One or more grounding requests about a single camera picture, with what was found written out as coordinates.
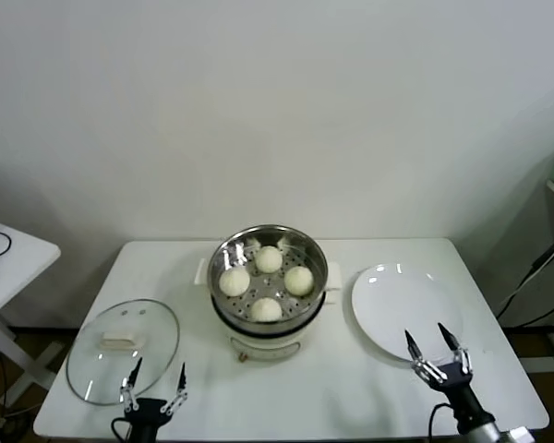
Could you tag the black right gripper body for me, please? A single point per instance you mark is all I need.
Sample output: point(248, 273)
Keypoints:
point(457, 383)

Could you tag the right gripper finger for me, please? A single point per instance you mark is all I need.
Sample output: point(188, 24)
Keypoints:
point(415, 353)
point(452, 343)

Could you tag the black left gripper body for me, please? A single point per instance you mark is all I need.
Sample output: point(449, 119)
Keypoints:
point(148, 420)

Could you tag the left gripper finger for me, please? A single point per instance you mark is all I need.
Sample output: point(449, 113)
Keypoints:
point(181, 383)
point(131, 378)

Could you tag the white steamed baozi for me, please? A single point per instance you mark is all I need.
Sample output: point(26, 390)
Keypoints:
point(234, 282)
point(299, 280)
point(266, 309)
point(268, 258)

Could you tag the stainless steel steamer basket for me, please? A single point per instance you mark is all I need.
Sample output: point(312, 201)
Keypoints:
point(314, 258)

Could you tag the white round plate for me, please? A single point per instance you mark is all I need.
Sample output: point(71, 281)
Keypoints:
point(397, 304)

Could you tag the glass pot lid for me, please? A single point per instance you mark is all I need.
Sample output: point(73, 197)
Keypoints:
point(97, 332)

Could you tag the cream electric cooker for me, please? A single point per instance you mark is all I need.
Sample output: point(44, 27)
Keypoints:
point(263, 343)

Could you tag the white side table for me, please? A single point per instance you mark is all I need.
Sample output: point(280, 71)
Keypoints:
point(14, 263)

